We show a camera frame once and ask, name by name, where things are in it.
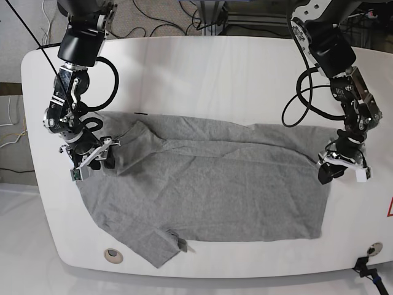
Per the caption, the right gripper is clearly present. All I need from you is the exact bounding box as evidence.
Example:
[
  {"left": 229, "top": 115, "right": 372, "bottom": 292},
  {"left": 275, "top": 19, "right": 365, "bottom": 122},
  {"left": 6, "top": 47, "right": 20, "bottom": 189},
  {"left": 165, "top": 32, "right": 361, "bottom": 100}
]
[{"left": 59, "top": 130, "right": 120, "bottom": 170}]

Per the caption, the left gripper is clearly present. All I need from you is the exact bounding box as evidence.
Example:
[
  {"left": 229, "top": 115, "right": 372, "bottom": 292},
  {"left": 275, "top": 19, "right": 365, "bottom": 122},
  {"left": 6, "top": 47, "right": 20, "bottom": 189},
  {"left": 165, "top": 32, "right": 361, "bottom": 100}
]
[{"left": 317, "top": 130, "right": 369, "bottom": 184}]

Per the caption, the grey t-shirt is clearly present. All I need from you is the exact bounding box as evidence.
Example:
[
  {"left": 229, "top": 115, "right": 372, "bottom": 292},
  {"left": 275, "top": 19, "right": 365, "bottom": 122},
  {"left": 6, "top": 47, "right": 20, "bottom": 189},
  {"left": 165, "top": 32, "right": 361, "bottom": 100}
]
[{"left": 76, "top": 112, "right": 335, "bottom": 268}]

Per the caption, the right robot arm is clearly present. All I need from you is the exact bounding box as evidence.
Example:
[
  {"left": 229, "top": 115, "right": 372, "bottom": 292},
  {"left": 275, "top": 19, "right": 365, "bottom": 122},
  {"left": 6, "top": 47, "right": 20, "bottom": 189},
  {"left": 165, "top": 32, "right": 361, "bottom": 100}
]
[{"left": 43, "top": 1, "right": 119, "bottom": 170}]

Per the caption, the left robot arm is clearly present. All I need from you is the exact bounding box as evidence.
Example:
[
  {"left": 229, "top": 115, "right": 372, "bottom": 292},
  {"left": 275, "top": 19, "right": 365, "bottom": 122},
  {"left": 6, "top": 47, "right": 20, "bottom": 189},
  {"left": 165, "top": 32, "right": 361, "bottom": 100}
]
[{"left": 286, "top": 1, "right": 383, "bottom": 184}]

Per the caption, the red warning sticker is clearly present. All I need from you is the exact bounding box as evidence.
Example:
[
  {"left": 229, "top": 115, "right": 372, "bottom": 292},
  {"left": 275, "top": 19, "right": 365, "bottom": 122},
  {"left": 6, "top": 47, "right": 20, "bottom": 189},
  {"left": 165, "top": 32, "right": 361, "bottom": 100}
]
[{"left": 387, "top": 198, "right": 393, "bottom": 217}]

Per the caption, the table grommet near right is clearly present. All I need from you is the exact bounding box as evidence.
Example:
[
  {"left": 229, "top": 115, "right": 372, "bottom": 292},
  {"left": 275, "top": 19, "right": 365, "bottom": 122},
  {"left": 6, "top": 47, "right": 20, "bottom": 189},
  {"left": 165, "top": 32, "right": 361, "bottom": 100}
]
[{"left": 367, "top": 242, "right": 383, "bottom": 257}]

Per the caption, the table grommet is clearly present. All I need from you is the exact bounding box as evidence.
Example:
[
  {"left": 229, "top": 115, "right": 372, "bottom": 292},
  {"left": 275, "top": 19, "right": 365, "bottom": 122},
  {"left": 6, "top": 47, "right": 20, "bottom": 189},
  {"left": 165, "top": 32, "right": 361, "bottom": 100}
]
[
  {"left": 367, "top": 242, "right": 383, "bottom": 257},
  {"left": 104, "top": 248, "right": 123, "bottom": 264}
]

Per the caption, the table grommet near left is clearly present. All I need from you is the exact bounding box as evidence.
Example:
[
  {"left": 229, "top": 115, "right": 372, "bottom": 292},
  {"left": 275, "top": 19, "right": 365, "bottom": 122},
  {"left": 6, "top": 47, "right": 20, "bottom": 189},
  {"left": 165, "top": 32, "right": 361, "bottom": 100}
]
[{"left": 104, "top": 248, "right": 123, "bottom": 264}]

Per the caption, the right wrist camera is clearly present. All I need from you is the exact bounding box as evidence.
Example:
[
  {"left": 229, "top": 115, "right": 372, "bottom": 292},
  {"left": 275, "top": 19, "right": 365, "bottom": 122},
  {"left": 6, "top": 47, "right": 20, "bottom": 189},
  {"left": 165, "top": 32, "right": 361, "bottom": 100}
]
[{"left": 70, "top": 167, "right": 89, "bottom": 181}]

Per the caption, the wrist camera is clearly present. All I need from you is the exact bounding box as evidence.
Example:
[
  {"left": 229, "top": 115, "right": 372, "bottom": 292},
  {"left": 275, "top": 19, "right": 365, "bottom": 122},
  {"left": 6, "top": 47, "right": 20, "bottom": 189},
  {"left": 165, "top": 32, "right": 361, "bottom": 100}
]
[
  {"left": 70, "top": 167, "right": 89, "bottom": 181},
  {"left": 356, "top": 167, "right": 372, "bottom": 183}
]

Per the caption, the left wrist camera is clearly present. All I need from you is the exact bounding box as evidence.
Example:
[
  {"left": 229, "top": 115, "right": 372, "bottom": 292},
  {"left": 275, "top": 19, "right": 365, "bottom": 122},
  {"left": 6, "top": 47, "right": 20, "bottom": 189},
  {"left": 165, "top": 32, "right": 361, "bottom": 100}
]
[{"left": 356, "top": 167, "right": 372, "bottom": 183}]

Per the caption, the black clamp with cable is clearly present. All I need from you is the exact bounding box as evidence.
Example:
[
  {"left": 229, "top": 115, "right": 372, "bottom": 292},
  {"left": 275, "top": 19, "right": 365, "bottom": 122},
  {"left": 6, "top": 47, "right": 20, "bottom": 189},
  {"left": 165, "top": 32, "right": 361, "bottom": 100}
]
[{"left": 352, "top": 256, "right": 389, "bottom": 295}]

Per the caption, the white cable on floor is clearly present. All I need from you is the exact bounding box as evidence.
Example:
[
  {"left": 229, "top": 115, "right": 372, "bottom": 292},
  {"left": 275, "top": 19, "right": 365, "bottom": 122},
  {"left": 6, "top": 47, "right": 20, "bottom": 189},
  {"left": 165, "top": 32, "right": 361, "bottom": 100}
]
[{"left": 0, "top": 95, "right": 28, "bottom": 148}]

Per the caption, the metal frame table leg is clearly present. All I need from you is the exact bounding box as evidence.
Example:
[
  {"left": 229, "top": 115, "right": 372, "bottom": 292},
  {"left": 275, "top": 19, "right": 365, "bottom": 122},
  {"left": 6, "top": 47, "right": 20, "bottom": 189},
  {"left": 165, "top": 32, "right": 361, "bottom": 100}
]
[{"left": 195, "top": 1, "right": 228, "bottom": 36}]

